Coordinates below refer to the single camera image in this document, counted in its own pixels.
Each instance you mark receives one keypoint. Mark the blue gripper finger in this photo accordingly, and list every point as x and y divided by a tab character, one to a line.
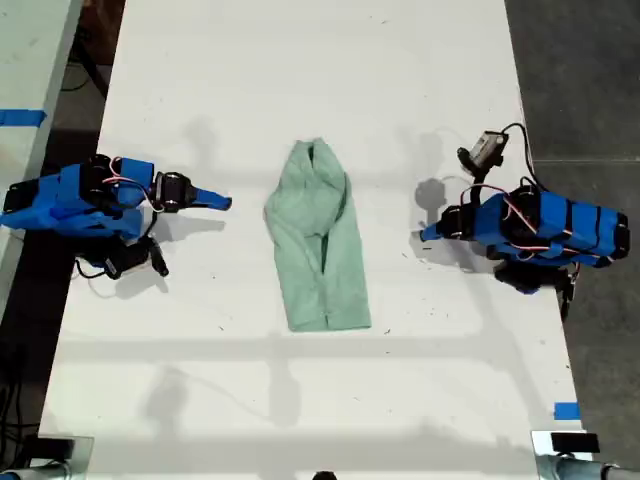
212	195
434	230
435	237
212	204

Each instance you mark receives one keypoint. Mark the pale green T-shirt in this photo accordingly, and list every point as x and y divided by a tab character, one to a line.
320	240

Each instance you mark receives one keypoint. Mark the blue and black robot arm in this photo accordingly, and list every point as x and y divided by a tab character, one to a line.
575	225
50	202

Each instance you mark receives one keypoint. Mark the long blue tape strip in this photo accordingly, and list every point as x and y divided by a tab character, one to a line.
20	118

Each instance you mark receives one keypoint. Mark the white side table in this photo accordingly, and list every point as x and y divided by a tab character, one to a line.
30	50

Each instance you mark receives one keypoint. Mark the short blue tape strip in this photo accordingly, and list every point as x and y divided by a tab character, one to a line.
567	411

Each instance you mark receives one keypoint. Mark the white mounting plate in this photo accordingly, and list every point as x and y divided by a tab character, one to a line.
541	442

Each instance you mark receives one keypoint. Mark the small black box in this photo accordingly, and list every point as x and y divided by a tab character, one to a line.
55	447
575	443

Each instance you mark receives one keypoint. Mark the black round knob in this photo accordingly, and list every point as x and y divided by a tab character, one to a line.
324	476

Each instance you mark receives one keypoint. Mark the grey metal clamp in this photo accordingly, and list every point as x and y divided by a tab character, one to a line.
45	471
565	467

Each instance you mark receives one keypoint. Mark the clear mounting plate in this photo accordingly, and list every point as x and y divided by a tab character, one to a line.
84	452

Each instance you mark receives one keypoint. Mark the short black camera stalk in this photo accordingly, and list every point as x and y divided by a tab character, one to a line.
481	177

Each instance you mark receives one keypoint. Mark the black and silver camera box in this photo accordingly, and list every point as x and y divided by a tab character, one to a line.
485	150

